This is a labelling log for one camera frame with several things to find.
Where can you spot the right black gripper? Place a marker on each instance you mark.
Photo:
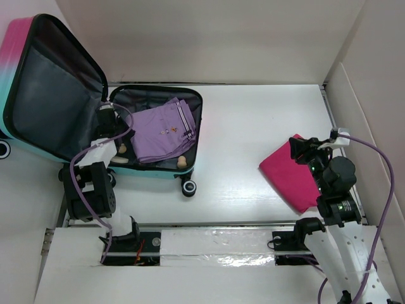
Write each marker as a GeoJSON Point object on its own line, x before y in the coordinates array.
{"type": "Point", "coordinates": [307, 147]}

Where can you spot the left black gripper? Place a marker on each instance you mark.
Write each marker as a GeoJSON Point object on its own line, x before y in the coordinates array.
{"type": "Point", "coordinates": [118, 120]}

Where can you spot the pink cloth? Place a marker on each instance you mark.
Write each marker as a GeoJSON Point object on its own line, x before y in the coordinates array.
{"type": "Point", "coordinates": [292, 182]}

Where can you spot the round cream powder puff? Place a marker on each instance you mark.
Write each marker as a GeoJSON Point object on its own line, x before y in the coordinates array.
{"type": "Point", "coordinates": [119, 160]}

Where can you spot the purple shirt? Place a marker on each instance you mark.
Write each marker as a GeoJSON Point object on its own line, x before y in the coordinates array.
{"type": "Point", "coordinates": [163, 132]}

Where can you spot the pink and teal suitcase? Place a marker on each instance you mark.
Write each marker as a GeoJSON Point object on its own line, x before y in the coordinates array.
{"type": "Point", "coordinates": [51, 88]}

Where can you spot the tan makeup sponge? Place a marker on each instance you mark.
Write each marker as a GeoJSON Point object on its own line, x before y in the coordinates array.
{"type": "Point", "coordinates": [182, 162]}

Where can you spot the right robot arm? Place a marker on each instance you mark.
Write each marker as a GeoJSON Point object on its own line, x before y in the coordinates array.
{"type": "Point", "coordinates": [336, 238]}

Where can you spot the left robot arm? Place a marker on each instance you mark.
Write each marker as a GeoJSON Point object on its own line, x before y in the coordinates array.
{"type": "Point", "coordinates": [89, 183]}

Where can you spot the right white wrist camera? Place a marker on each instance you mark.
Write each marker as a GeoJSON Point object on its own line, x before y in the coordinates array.
{"type": "Point", "coordinates": [339, 138]}

